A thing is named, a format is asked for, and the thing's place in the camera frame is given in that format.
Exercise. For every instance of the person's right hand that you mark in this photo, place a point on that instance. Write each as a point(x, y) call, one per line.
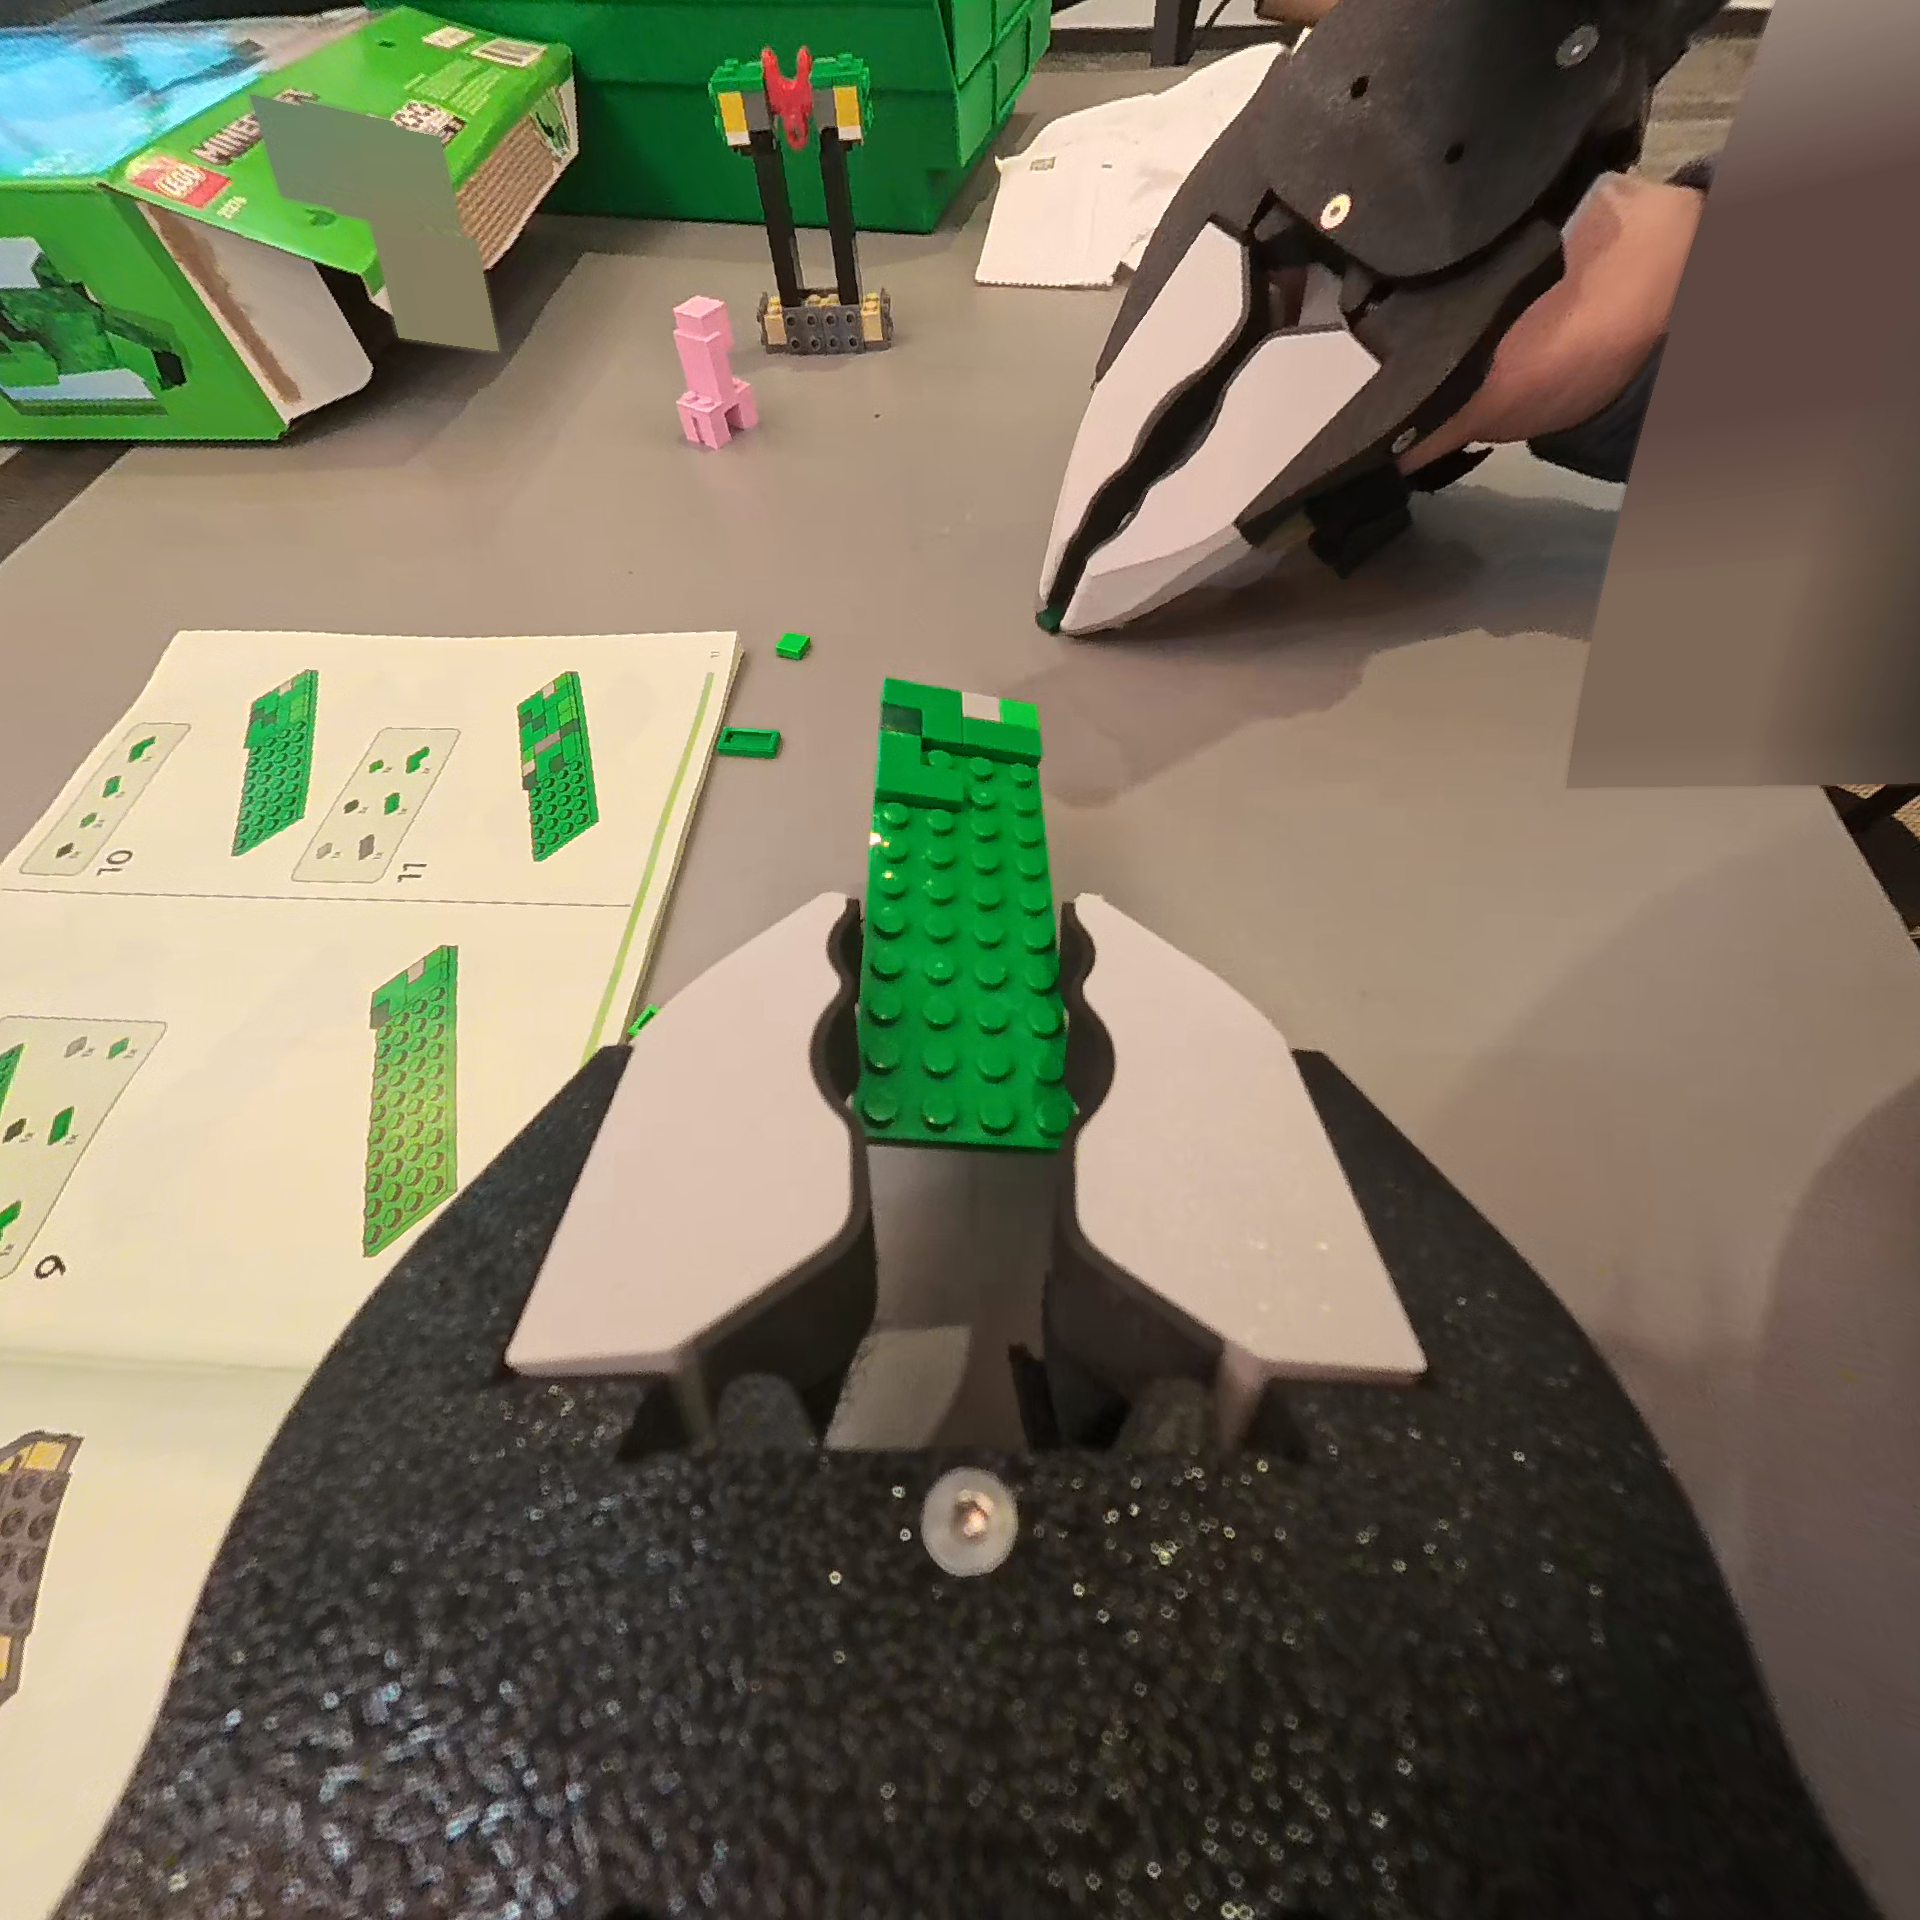
point(1575, 316)

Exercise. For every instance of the black brick tower model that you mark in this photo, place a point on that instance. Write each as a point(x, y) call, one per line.
point(806, 210)

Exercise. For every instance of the green brick set box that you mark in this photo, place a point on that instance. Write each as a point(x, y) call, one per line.
point(210, 227)

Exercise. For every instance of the building instruction booklet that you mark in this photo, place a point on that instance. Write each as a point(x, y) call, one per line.
point(271, 900)

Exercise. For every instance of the green studded brick plate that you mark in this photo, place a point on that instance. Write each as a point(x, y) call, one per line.
point(968, 960)

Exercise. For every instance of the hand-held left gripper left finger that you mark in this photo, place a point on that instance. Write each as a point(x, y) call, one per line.
point(675, 1200)

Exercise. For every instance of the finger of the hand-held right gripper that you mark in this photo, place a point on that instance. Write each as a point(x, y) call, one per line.
point(1155, 345)
point(1246, 497)

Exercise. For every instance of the small pink brick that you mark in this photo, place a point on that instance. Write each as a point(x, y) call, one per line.
point(711, 375)

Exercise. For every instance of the green plastic bin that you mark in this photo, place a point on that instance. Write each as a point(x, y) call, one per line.
point(842, 106)

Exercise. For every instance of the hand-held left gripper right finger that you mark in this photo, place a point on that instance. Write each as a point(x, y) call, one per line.
point(1246, 1200)

